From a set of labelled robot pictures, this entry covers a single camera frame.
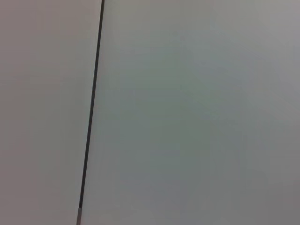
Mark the black vertical wall strip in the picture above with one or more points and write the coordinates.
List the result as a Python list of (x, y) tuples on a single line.
[(93, 93)]

